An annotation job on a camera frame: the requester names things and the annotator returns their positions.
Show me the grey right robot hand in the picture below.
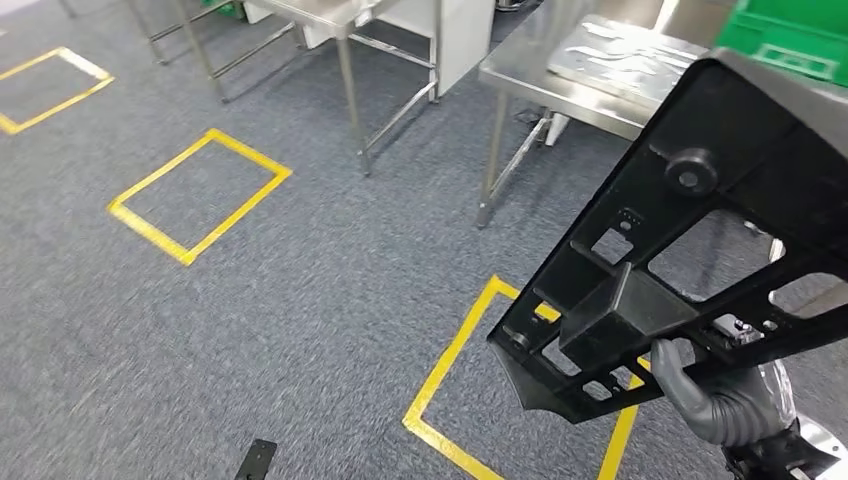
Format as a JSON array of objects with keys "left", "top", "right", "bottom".
[{"left": 649, "top": 313, "right": 798, "bottom": 448}]

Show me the black flat robot bracket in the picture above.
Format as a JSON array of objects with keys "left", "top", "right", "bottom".
[{"left": 233, "top": 438, "right": 280, "bottom": 480}]

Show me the stainless steel workbench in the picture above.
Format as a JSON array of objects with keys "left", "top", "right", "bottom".
[{"left": 475, "top": 0, "right": 848, "bottom": 319}]

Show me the stamped metal plate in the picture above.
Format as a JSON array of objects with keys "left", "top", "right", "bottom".
[{"left": 546, "top": 14, "right": 710, "bottom": 111}]

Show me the green plastic crate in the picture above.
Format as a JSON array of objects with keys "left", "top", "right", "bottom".
[{"left": 714, "top": 0, "right": 848, "bottom": 89}]

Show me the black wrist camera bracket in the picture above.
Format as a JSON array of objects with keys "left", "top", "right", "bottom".
[{"left": 722, "top": 420, "right": 843, "bottom": 480}]

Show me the stainless steel table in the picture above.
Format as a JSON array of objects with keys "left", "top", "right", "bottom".
[
  {"left": 122, "top": 0, "right": 301, "bottom": 106},
  {"left": 243, "top": 0, "right": 444, "bottom": 179}
]

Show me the black plastic mounting part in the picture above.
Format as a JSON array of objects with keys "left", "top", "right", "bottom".
[{"left": 486, "top": 47, "right": 848, "bottom": 425}]

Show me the white cabinet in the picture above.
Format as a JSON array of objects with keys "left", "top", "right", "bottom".
[{"left": 354, "top": 0, "right": 498, "bottom": 101}]

